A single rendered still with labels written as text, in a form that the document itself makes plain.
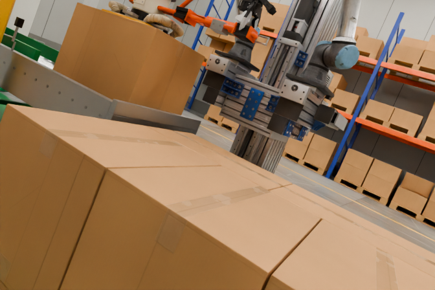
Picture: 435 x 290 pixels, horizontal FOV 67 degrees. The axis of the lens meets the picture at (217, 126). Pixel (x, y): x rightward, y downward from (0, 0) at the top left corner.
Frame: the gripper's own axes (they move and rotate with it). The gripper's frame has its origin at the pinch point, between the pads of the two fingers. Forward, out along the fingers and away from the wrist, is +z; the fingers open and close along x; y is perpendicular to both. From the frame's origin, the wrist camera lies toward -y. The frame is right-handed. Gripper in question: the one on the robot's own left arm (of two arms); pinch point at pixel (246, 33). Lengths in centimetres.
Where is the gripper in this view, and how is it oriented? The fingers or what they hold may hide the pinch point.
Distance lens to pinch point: 150.0
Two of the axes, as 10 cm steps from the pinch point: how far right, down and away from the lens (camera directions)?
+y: -7.8, -3.7, 5.0
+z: -3.9, 9.2, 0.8
